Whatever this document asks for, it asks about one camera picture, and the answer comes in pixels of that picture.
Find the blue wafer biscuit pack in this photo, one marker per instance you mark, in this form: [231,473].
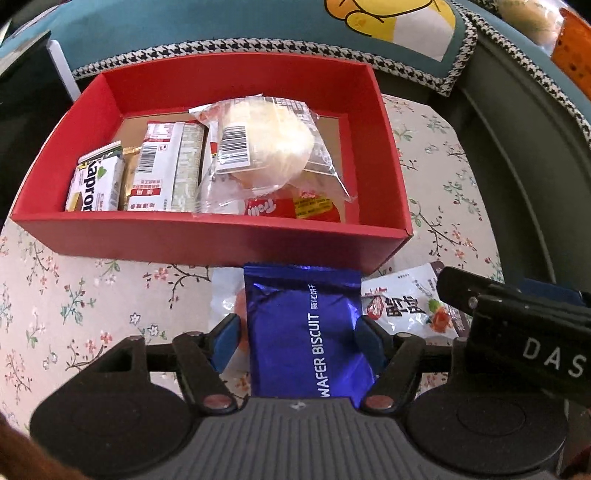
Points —
[301,325]

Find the vacuum packed pink sausages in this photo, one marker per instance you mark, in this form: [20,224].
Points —
[227,297]

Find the clear round bread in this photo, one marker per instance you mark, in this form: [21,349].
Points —
[259,116]

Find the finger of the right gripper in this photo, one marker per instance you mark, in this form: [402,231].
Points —
[555,292]
[475,294]

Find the white red striped snack pack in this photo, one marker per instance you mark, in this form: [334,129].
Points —
[167,171]

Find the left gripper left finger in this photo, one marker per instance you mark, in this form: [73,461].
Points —
[200,360]

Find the red cardboard box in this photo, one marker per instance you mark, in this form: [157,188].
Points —
[376,225]

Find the green white Kaprons wafer pack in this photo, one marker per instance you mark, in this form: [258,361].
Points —
[96,181]

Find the white spicy snack packet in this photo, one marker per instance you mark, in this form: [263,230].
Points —
[408,302]

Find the white plastic bag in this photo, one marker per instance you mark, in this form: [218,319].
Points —
[539,20]

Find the dark green sofa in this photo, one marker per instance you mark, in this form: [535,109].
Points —
[516,115]

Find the teal lion sofa cover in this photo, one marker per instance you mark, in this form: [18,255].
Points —
[426,42]

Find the red yellow snack bag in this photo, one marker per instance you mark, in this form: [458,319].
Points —
[295,207]

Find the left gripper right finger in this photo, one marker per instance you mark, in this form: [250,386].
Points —
[396,363]

